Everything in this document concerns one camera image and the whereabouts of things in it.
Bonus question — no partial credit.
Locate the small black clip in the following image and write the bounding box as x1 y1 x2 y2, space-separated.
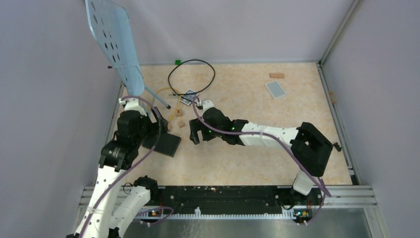
332 142 342 152

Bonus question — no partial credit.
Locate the black cable with plug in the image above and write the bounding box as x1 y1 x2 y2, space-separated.
167 59 216 109

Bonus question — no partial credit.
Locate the blue playing card deck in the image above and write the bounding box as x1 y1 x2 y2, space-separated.
180 89 199 106

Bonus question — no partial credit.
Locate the black network switch box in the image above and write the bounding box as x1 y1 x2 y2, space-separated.
142 133 181 158

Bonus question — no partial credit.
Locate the long wooden block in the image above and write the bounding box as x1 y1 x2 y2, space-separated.
269 73 285 79

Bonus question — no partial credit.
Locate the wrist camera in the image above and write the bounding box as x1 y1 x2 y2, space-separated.
196 100 214 113
119 98 147 116

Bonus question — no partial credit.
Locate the plain wooden cube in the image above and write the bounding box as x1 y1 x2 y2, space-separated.
178 120 186 128

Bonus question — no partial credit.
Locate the grey card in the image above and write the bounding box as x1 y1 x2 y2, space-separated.
265 81 286 98

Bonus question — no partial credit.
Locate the light blue music stand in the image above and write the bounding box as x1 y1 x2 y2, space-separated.
85 0 171 109

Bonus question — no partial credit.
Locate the yellow ethernet cable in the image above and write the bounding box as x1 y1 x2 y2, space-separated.
154 88 182 120

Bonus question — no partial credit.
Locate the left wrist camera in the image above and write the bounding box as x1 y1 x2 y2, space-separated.
119 98 147 116

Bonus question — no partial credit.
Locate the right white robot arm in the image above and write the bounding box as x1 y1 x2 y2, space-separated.
189 107 337 204

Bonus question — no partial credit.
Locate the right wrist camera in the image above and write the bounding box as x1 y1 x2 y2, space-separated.
196 100 214 113

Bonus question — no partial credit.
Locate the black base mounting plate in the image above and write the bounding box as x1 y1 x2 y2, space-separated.
147 185 322 215

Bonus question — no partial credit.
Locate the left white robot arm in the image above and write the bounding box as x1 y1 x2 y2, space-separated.
68 106 168 238

